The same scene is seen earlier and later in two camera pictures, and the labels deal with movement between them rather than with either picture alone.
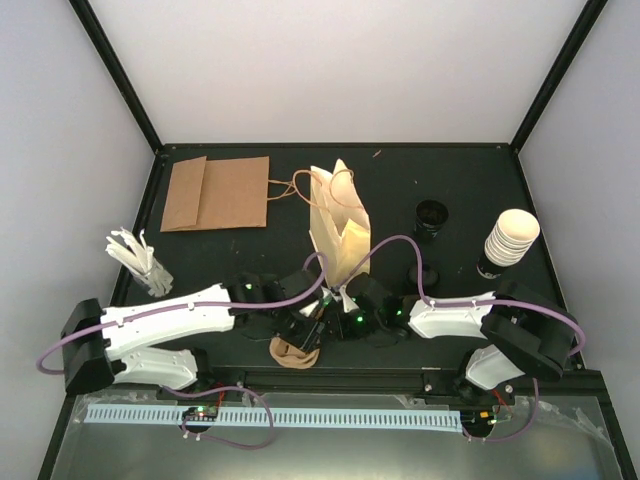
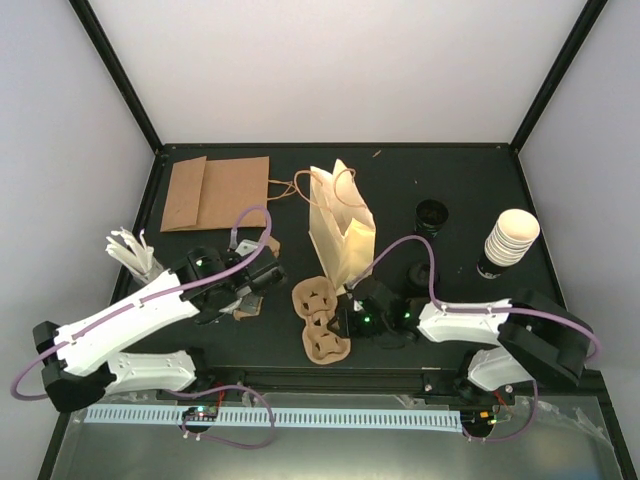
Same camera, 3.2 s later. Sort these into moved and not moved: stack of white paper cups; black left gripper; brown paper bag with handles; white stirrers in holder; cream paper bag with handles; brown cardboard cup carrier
Moved: brown cardboard cup carrier; black left gripper
Not moved: cream paper bag with handles; stack of white paper cups; brown paper bag with handles; white stirrers in holder
